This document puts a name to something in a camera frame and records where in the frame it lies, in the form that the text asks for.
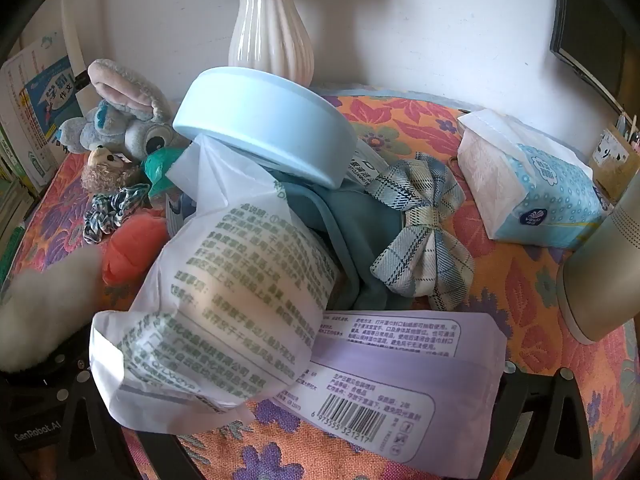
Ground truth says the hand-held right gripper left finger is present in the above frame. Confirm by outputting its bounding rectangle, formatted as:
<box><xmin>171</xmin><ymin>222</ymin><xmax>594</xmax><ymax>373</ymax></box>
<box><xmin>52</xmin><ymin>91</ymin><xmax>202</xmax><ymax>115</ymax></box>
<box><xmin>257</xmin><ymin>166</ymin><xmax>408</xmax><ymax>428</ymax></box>
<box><xmin>55</xmin><ymin>360</ymin><xmax>201</xmax><ymax>480</ymax></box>

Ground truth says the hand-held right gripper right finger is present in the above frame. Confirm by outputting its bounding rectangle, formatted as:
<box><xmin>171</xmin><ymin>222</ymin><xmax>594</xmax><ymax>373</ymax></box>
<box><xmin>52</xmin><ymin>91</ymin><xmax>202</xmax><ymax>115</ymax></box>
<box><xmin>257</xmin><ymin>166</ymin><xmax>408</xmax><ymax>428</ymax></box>
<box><xmin>492</xmin><ymin>360</ymin><xmax>596</xmax><ymax>480</ymax></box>

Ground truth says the pale fluffy plush toy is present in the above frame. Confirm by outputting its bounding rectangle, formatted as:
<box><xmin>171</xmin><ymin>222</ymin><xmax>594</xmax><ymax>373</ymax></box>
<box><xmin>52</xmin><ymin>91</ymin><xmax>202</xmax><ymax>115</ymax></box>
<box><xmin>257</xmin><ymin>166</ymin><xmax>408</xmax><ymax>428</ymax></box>
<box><xmin>0</xmin><ymin>247</ymin><xmax>108</xmax><ymax>373</ymax></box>

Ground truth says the purple wipes packet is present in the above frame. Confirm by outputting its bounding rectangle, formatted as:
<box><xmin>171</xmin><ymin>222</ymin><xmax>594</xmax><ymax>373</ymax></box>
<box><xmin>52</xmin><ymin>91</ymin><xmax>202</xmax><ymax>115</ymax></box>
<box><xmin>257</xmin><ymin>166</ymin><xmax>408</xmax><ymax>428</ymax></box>
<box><xmin>270</xmin><ymin>310</ymin><xmax>506</xmax><ymax>478</ymax></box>

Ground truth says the plaid fabric bow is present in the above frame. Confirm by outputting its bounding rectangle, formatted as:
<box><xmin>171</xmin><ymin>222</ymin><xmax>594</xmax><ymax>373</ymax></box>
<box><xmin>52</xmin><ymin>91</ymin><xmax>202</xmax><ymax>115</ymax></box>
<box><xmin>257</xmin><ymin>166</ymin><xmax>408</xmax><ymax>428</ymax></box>
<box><xmin>362</xmin><ymin>152</ymin><xmax>476</xmax><ymax>311</ymax></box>

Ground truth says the white printed soft packet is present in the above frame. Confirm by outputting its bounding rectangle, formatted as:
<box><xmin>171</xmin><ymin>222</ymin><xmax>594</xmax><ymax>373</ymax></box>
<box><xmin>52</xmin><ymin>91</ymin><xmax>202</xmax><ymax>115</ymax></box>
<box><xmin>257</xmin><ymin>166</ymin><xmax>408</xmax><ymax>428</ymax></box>
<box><xmin>89</xmin><ymin>135</ymin><xmax>341</xmax><ymax>433</ymax></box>

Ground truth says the teal cloth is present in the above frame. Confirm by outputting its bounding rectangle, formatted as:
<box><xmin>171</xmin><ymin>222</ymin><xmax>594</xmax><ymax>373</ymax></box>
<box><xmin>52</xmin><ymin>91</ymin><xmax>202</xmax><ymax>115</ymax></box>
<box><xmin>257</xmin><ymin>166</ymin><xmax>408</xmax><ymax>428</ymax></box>
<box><xmin>270</xmin><ymin>170</ymin><xmax>416</xmax><ymax>316</ymax></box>

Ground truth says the teal soft item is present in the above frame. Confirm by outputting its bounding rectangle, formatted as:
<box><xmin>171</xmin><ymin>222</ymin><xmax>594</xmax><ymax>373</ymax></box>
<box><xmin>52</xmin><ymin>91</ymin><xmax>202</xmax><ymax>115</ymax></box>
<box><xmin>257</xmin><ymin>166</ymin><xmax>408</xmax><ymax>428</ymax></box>
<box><xmin>141</xmin><ymin>145</ymin><xmax>193</xmax><ymax>198</ymax></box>

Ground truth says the floral table cloth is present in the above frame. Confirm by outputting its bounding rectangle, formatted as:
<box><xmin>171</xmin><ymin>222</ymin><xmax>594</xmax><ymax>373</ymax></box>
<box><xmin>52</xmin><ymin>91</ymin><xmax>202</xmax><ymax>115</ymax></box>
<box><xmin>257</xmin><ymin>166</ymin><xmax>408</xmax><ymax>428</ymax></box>
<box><xmin>0</xmin><ymin>85</ymin><xmax>640</xmax><ymax>480</ymax></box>

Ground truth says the orange fabric item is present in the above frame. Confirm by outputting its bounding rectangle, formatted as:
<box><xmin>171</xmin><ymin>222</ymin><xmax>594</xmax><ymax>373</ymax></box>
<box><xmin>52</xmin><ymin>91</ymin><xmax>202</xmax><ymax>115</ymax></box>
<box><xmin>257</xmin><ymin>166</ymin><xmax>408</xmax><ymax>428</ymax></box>
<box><xmin>101</xmin><ymin>215</ymin><xmax>171</xmax><ymax>288</ymax></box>

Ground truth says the blue dotted tissue pack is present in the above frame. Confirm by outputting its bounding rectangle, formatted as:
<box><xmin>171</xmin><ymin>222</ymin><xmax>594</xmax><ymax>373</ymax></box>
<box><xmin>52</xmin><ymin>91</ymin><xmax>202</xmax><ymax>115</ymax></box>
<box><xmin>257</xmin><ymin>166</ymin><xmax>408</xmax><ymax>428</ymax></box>
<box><xmin>456</xmin><ymin>107</ymin><xmax>613</xmax><ymax>248</ymax></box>

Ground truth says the plaid scrunchie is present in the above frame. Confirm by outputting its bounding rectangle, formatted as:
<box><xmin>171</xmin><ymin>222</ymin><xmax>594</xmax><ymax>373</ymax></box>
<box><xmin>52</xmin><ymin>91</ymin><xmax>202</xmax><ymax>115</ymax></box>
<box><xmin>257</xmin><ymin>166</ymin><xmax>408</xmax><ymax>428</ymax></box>
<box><xmin>82</xmin><ymin>182</ymin><xmax>151</xmax><ymax>246</ymax></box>

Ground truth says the cardboard pen holder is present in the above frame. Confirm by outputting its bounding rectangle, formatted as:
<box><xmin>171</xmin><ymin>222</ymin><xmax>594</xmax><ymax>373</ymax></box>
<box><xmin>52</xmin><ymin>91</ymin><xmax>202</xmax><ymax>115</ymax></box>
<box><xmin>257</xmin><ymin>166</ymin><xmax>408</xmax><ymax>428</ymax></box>
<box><xmin>587</xmin><ymin>115</ymin><xmax>640</xmax><ymax>181</ymax></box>

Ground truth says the small brown bear plush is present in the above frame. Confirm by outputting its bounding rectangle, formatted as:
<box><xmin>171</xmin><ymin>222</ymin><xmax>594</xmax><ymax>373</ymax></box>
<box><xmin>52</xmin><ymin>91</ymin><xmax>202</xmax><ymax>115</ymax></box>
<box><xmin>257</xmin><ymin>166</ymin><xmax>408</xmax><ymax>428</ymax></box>
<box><xmin>80</xmin><ymin>145</ymin><xmax>146</xmax><ymax>196</ymax></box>

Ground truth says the row of books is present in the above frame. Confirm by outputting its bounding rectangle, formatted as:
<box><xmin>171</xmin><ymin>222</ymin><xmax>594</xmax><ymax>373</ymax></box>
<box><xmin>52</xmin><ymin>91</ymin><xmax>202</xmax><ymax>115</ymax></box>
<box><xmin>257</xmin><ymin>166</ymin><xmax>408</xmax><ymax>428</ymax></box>
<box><xmin>0</xmin><ymin>35</ymin><xmax>78</xmax><ymax>241</ymax></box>

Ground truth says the grey rabbit plush toy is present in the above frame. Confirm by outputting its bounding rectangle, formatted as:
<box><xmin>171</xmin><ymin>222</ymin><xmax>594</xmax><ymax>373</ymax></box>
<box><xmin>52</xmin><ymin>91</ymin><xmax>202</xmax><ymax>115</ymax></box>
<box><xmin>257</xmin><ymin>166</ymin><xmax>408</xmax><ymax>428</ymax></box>
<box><xmin>56</xmin><ymin>58</ymin><xmax>186</xmax><ymax>161</ymax></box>

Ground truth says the light blue round box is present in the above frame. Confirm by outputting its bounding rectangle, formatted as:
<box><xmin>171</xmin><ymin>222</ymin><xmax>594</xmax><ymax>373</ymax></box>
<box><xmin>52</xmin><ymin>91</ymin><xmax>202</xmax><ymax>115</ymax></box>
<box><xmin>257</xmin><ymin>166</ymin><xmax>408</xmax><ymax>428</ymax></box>
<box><xmin>172</xmin><ymin>66</ymin><xmax>357</xmax><ymax>191</ymax></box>

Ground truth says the white ribbed vase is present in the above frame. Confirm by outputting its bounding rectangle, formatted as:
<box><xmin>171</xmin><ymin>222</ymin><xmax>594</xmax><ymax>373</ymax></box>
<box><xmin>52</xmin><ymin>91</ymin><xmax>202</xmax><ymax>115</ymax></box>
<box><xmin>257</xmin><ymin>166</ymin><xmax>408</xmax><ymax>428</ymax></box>
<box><xmin>227</xmin><ymin>0</ymin><xmax>316</xmax><ymax>86</ymax></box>

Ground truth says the dark frame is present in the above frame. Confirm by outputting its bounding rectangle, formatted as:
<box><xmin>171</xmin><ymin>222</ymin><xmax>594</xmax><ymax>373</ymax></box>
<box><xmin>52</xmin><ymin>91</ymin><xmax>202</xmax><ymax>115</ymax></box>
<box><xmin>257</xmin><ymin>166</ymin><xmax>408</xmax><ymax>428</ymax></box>
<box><xmin>549</xmin><ymin>0</ymin><xmax>631</xmax><ymax>111</ymax></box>

